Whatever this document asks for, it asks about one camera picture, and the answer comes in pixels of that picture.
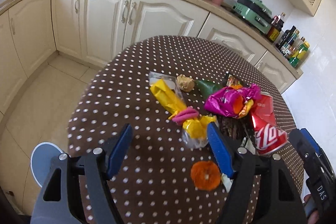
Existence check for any dark soy sauce bottle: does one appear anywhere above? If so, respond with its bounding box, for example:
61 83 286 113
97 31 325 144
266 12 286 43

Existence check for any person's right hand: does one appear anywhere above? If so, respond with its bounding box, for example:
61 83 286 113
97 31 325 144
303 194 323 224

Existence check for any dark snack wrapper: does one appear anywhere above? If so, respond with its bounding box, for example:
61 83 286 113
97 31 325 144
220 71 256 153

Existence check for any dark glass bottle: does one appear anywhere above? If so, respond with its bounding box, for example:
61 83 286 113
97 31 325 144
276 26 299 53

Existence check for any brown polka dot tablecloth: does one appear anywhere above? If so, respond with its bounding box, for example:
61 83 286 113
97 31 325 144
67 36 295 223

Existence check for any orange peel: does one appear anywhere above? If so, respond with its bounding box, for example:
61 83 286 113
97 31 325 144
190 161 221 191

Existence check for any yellow gold snack wrapper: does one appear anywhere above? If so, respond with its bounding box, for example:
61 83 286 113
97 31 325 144
149 72 218 149

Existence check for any magenta foil wrapper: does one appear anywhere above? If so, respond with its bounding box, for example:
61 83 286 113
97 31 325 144
204 84 261 119

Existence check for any green electric cooker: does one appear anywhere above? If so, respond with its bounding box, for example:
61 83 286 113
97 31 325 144
232 0 273 35

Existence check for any red cola can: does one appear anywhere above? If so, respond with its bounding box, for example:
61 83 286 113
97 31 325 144
249 92 288 156

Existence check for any grey round trash bin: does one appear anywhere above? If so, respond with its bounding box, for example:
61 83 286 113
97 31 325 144
30 141 64 188

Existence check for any pink hair tie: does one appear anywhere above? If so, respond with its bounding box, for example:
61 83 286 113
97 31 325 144
171 106 200 125

